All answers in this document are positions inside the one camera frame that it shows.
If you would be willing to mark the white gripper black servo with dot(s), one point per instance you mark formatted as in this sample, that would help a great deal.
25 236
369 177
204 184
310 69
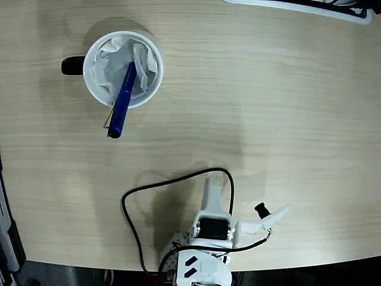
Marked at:
212 227

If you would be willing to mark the blue metallic pen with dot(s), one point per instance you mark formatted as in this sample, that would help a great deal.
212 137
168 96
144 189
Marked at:
123 98

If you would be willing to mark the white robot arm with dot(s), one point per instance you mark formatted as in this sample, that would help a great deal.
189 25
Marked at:
211 268

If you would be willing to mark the small brass fitting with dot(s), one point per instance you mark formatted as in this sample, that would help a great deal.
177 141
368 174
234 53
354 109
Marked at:
169 275

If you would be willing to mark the crumpled white paper tissue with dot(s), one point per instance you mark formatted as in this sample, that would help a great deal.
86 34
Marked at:
104 71

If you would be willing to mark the white flat board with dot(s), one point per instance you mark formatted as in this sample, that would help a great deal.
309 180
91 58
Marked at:
365 18

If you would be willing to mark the black device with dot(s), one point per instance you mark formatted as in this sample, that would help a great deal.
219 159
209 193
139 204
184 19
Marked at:
375 4

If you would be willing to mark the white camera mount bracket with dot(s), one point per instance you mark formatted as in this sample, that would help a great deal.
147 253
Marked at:
251 228

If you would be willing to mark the small black lens camera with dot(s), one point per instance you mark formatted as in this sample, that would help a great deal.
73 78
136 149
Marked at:
262 210

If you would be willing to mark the white perforated base plate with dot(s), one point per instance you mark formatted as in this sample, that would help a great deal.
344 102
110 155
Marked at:
171 259

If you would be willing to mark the black bracket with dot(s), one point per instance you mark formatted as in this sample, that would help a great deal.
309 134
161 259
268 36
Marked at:
19 247

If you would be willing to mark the grey metal frame rail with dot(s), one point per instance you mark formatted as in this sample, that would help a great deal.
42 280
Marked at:
7 238

